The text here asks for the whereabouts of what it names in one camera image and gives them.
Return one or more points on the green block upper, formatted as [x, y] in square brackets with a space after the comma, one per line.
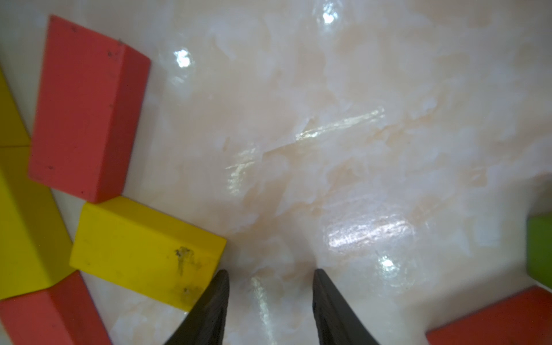
[539, 248]

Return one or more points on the red block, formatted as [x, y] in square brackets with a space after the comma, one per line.
[524, 318]
[62, 314]
[89, 103]

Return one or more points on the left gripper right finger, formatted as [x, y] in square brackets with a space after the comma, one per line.
[336, 322]

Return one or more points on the yellow block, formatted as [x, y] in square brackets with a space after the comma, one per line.
[146, 251]
[35, 245]
[13, 131]

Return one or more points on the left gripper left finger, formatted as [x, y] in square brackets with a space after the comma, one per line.
[205, 323]

